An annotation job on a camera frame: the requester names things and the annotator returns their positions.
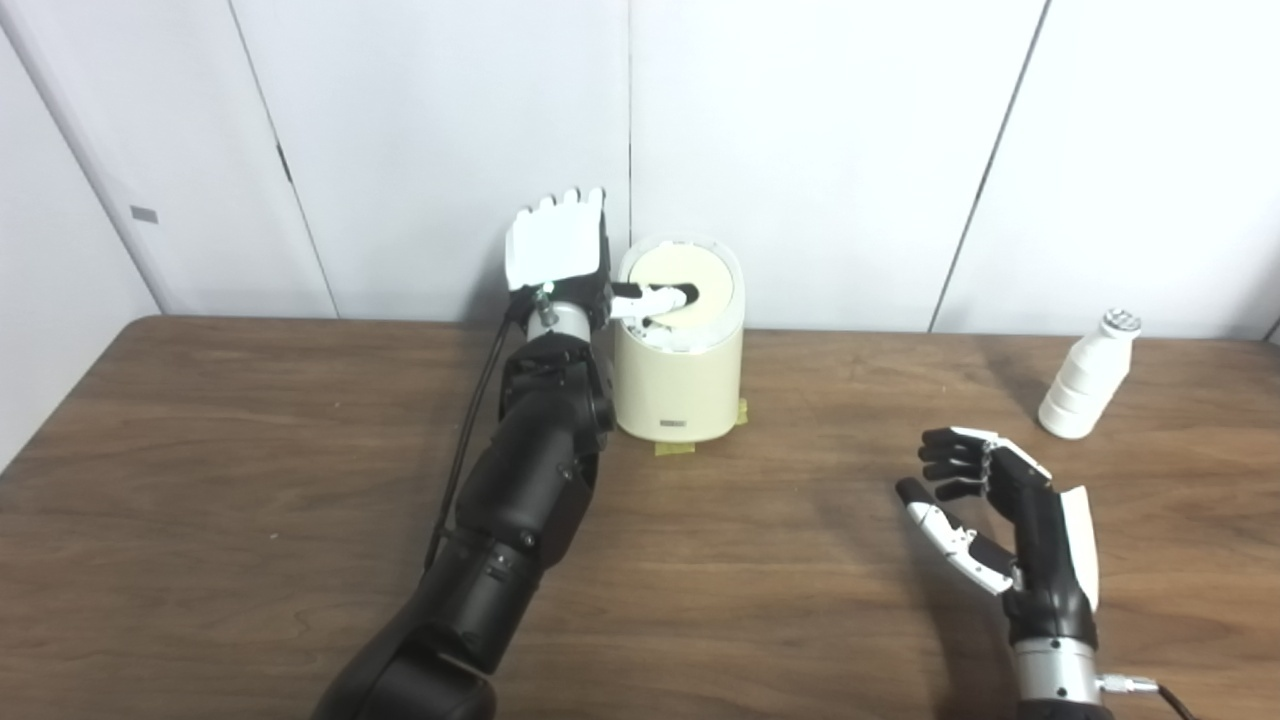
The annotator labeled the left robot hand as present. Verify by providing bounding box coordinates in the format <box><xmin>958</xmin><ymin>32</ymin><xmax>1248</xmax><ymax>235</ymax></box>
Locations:
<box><xmin>503</xmin><ymin>187</ymin><xmax>701</xmax><ymax>332</ymax></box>

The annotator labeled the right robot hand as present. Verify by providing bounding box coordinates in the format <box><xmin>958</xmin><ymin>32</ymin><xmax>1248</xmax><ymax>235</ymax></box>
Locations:
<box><xmin>895</xmin><ymin>427</ymin><xmax>1101</xmax><ymax>652</ymax></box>

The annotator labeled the round cream bin lid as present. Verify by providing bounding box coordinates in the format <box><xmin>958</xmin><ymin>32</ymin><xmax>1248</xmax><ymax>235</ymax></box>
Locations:
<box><xmin>622</xmin><ymin>245</ymin><xmax>735</xmax><ymax>323</ymax></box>

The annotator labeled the small white plastic bottle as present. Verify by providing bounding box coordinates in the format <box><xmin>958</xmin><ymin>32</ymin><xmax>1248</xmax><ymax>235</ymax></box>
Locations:
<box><xmin>1037</xmin><ymin>310</ymin><xmax>1143</xmax><ymax>440</ymax></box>

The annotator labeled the cream-colored bin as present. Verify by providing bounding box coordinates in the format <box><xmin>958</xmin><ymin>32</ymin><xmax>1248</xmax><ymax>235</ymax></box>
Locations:
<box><xmin>612</xmin><ymin>235</ymin><xmax>745</xmax><ymax>443</ymax></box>

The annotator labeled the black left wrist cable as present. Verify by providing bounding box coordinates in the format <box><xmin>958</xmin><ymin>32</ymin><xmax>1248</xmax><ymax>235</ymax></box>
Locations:
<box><xmin>423</xmin><ymin>296</ymin><xmax>523</xmax><ymax>576</ymax></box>

